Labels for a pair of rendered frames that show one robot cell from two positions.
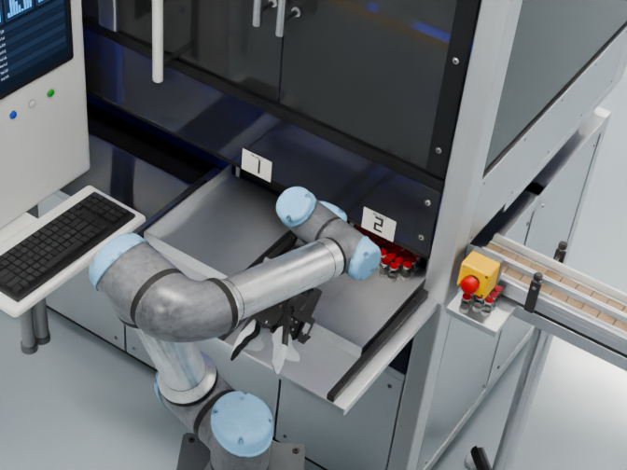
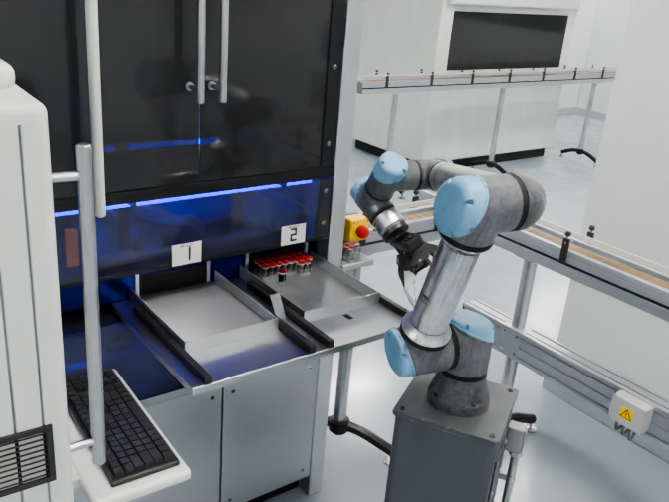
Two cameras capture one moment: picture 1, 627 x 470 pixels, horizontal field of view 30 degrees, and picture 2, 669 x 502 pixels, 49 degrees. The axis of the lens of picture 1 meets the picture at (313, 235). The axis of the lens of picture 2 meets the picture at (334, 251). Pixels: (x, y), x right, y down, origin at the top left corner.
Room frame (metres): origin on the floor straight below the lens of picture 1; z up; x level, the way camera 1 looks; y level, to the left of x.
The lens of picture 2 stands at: (1.16, 1.65, 1.77)
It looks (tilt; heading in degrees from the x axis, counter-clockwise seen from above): 22 degrees down; 292
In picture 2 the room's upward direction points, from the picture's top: 5 degrees clockwise
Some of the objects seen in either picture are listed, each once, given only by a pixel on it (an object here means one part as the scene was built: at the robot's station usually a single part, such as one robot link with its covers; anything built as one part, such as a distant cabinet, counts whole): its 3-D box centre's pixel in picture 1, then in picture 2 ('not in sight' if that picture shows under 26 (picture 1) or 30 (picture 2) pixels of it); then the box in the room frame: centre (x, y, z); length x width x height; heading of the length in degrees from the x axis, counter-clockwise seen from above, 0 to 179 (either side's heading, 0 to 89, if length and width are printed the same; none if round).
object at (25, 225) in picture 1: (42, 240); (88, 435); (2.10, 0.65, 0.79); 0.45 x 0.28 x 0.03; 149
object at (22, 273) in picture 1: (58, 241); (111, 418); (2.07, 0.61, 0.82); 0.40 x 0.14 x 0.02; 149
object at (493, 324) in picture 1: (484, 305); (345, 257); (1.96, -0.41, 0.87); 0.14 x 0.13 x 0.02; 151
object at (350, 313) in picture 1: (352, 284); (308, 284); (1.95, -0.10, 0.90); 0.34 x 0.26 x 0.04; 151
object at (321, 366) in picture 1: (272, 278); (270, 314); (1.97, 0.08, 0.87); 0.70 x 0.48 x 0.02; 61
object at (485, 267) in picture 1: (480, 272); (353, 226); (1.93, -0.38, 1.00); 0.08 x 0.07 x 0.07; 151
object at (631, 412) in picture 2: not in sight; (630, 411); (1.00, -0.59, 0.50); 0.12 x 0.05 x 0.09; 151
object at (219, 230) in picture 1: (231, 223); (201, 308); (2.12, 0.20, 0.90); 0.34 x 0.26 x 0.04; 151
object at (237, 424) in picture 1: (239, 433); (465, 341); (1.44, 0.10, 0.96); 0.13 x 0.12 x 0.14; 47
